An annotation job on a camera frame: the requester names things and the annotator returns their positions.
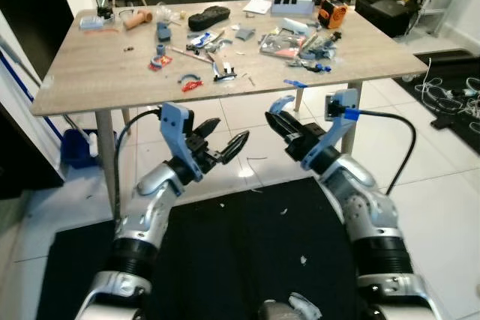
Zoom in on black oblong case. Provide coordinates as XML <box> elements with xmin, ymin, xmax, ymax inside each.
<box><xmin>187</xmin><ymin>6</ymin><xmax>231</xmax><ymax>32</ymax></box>

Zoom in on wooden table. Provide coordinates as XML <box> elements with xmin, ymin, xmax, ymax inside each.
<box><xmin>31</xmin><ymin>0</ymin><xmax>428</xmax><ymax>220</ymax></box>

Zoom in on red blue curved part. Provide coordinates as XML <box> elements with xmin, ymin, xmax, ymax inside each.
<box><xmin>178</xmin><ymin>74</ymin><xmax>203</xmax><ymax>94</ymax></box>

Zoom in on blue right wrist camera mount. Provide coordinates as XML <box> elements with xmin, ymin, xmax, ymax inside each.
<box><xmin>302</xmin><ymin>88</ymin><xmax>361</xmax><ymax>175</ymax></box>

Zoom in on crumpled white paper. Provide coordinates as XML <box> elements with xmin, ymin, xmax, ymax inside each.
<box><xmin>289</xmin><ymin>292</ymin><xmax>323</xmax><ymax>319</ymax></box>

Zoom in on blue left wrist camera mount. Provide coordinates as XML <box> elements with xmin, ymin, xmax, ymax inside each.
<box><xmin>159</xmin><ymin>102</ymin><xmax>205</xmax><ymax>184</ymax></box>

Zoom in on blue white gripper part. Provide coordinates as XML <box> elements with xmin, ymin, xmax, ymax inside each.
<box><xmin>212</xmin><ymin>61</ymin><xmax>238</xmax><ymax>82</ymax></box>

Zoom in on blue bin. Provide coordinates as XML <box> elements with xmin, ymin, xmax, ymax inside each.
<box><xmin>61</xmin><ymin>129</ymin><xmax>98</xmax><ymax>169</ymax></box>

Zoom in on white cylinder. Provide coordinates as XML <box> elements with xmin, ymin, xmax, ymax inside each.
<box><xmin>283</xmin><ymin>19</ymin><xmax>310</xmax><ymax>34</ymax></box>

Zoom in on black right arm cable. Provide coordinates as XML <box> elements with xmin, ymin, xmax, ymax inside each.
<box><xmin>357</xmin><ymin>109</ymin><xmax>418</xmax><ymax>197</ymax></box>

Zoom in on plastic bag of parts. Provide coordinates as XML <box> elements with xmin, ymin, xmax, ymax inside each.
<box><xmin>259</xmin><ymin>29</ymin><xmax>308</xmax><ymax>58</ymax></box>

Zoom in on light blue box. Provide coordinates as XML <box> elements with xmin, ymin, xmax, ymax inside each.
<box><xmin>80</xmin><ymin>14</ymin><xmax>106</xmax><ymax>31</ymax></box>

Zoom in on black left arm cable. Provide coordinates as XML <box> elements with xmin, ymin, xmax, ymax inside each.
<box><xmin>112</xmin><ymin>108</ymin><xmax>163</xmax><ymax>223</ymax></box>

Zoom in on white paper sheet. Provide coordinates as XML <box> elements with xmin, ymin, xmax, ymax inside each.
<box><xmin>242</xmin><ymin>0</ymin><xmax>272</xmax><ymax>16</ymax></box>

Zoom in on grey robot foot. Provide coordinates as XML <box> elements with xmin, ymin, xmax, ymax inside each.
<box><xmin>259</xmin><ymin>301</ymin><xmax>295</xmax><ymax>320</ymax></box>

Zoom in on orange black power tool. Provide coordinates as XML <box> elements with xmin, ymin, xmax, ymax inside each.
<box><xmin>319</xmin><ymin>0</ymin><xmax>350</xmax><ymax>30</ymax></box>

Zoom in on blue white plastic parts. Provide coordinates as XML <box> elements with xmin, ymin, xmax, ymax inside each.
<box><xmin>187</xmin><ymin>30</ymin><xmax>226</xmax><ymax>55</ymax></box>

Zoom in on tan roll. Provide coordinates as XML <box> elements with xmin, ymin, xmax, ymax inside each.
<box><xmin>122</xmin><ymin>10</ymin><xmax>153</xmax><ymax>31</ymax></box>

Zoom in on black blue parts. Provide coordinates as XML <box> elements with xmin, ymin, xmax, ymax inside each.
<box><xmin>304</xmin><ymin>31</ymin><xmax>342</xmax><ymax>73</ymax></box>

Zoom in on white floor cables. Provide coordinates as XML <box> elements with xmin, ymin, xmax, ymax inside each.
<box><xmin>414</xmin><ymin>56</ymin><xmax>480</xmax><ymax>115</ymax></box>

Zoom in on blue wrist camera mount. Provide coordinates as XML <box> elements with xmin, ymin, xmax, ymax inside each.
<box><xmin>302</xmin><ymin>88</ymin><xmax>361</xmax><ymax>175</ymax></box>
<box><xmin>159</xmin><ymin>102</ymin><xmax>205</xmax><ymax>184</ymax></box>

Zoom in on large black floor mat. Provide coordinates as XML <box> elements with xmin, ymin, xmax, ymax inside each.
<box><xmin>36</xmin><ymin>176</ymin><xmax>380</xmax><ymax>320</ymax></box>

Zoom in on grey plastic part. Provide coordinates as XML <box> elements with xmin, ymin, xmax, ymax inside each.
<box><xmin>235</xmin><ymin>26</ymin><xmax>256</xmax><ymax>41</ymax></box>

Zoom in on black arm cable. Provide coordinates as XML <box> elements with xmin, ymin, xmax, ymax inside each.
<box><xmin>357</xmin><ymin>109</ymin><xmax>418</xmax><ymax>197</ymax></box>
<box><xmin>112</xmin><ymin>108</ymin><xmax>163</xmax><ymax>223</ymax></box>

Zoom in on grey blue block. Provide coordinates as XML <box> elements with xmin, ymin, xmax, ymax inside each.
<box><xmin>156</xmin><ymin>22</ymin><xmax>172</xmax><ymax>43</ymax></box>

